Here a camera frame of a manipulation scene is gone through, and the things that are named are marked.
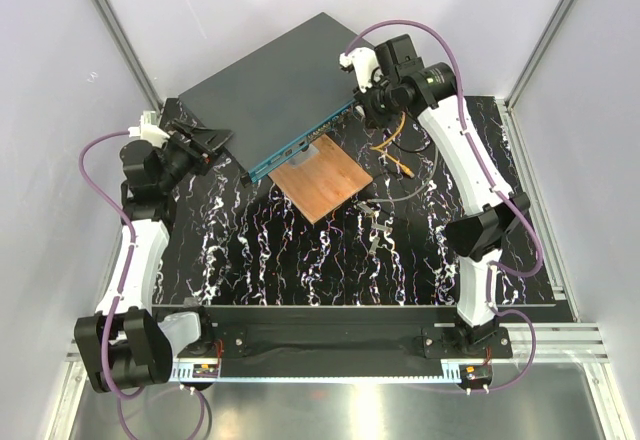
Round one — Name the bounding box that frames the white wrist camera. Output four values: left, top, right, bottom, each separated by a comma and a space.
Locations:
339, 47, 382, 93
128, 110, 170, 148

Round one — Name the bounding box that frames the dark grey network switch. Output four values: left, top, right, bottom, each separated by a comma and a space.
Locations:
179, 13, 357, 183

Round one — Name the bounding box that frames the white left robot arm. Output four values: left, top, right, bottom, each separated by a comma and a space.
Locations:
74, 120, 232, 400

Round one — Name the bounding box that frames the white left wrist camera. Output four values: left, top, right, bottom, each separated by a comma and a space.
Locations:
128, 110, 170, 148

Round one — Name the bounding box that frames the wooden board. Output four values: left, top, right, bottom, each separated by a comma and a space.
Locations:
269, 135, 373, 224

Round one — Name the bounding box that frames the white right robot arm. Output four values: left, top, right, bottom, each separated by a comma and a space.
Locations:
339, 35, 530, 357

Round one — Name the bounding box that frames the yellow fibre cable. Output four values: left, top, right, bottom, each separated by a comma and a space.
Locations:
372, 112, 415, 180

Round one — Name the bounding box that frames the aluminium frame rail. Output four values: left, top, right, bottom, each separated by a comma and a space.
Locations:
69, 324, 616, 386

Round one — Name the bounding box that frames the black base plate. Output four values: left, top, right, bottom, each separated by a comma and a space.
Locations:
204, 306, 527, 382

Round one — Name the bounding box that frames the silver transceiver module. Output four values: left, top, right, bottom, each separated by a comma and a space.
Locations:
369, 237, 380, 256
357, 202, 375, 216
371, 218, 393, 234

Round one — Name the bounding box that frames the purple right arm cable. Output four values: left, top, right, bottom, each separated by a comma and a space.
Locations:
354, 19, 545, 279

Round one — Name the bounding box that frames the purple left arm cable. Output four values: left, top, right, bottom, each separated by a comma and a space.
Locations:
81, 129, 146, 401

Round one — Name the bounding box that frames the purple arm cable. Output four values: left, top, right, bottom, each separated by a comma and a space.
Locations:
81, 129, 146, 401
354, 19, 545, 279

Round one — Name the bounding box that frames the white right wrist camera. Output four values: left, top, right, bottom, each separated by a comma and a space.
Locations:
339, 47, 382, 93

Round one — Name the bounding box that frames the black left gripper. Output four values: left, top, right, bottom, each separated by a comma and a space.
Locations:
157, 119, 233, 192

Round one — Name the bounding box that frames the silver metal bracket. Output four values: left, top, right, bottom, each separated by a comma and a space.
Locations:
287, 144, 319, 168

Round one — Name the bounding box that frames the black cable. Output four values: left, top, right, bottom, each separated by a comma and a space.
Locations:
387, 119, 434, 154

